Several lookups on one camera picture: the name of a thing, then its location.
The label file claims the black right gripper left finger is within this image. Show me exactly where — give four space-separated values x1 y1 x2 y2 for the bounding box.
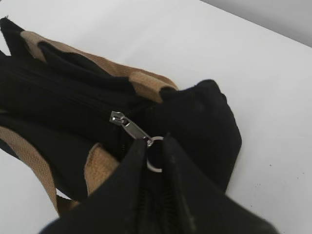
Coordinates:
41 140 156 234

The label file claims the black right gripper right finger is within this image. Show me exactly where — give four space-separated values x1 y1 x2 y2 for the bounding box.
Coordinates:
162 135 278 234

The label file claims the silver zipper pull with ring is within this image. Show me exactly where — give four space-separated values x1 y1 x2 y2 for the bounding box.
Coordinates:
110 111 164 173

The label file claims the black canvas tote bag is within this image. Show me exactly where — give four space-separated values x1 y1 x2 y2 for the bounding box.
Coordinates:
0 16 242 216

